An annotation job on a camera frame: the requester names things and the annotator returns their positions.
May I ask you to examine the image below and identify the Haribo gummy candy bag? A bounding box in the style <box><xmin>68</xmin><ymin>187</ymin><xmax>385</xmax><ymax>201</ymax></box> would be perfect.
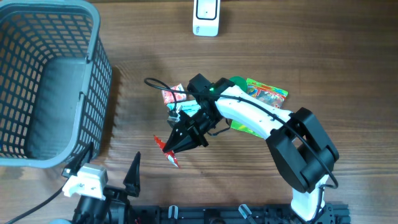
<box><xmin>230</xmin><ymin>78</ymin><xmax>289</xmax><ymax>138</ymax></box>

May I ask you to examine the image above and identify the red white tissue pack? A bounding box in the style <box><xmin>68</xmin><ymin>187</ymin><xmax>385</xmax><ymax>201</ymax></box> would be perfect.
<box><xmin>162</xmin><ymin>83</ymin><xmax>187</xmax><ymax>105</ymax></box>

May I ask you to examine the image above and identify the red package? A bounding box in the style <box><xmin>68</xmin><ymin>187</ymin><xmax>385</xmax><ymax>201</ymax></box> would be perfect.
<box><xmin>154</xmin><ymin>136</ymin><xmax>180</xmax><ymax>168</ymax></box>

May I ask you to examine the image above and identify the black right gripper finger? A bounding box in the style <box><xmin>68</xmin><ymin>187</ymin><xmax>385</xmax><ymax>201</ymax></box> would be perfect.
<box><xmin>172</xmin><ymin>136</ymin><xmax>198</xmax><ymax>153</ymax></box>
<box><xmin>162</xmin><ymin>121</ymin><xmax>190</xmax><ymax>152</ymax></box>

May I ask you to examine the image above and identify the grey plastic shopping basket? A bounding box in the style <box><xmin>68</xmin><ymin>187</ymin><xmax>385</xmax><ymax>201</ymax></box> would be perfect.
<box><xmin>1</xmin><ymin>0</ymin><xmax>113</xmax><ymax>169</ymax></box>

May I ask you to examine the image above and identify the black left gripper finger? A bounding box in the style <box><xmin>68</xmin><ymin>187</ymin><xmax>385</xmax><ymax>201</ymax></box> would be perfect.
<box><xmin>123</xmin><ymin>152</ymin><xmax>141</xmax><ymax>197</ymax></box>
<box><xmin>62</xmin><ymin>142</ymin><xmax>94</xmax><ymax>178</ymax></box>

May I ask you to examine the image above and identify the white barcode scanner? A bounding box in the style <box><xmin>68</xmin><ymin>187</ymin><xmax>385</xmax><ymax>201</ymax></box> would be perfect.
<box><xmin>192</xmin><ymin>0</ymin><xmax>221</xmax><ymax>37</ymax></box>

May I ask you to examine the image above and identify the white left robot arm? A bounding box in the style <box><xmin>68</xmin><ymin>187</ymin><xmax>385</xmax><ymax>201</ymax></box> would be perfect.
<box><xmin>51</xmin><ymin>142</ymin><xmax>141</xmax><ymax>224</ymax></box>

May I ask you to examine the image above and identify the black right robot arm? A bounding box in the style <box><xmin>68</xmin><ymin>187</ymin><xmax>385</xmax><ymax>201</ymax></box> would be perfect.
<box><xmin>162</xmin><ymin>74</ymin><xmax>340</xmax><ymax>222</ymax></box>

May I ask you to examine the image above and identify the green lid jar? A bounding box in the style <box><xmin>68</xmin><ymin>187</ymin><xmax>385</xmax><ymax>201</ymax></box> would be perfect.
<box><xmin>229</xmin><ymin>76</ymin><xmax>248</xmax><ymax>92</ymax></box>

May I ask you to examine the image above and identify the mint green wipes pack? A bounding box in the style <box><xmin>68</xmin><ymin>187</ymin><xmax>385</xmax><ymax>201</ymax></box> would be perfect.
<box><xmin>167</xmin><ymin>100</ymin><xmax>201</xmax><ymax>116</ymax></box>

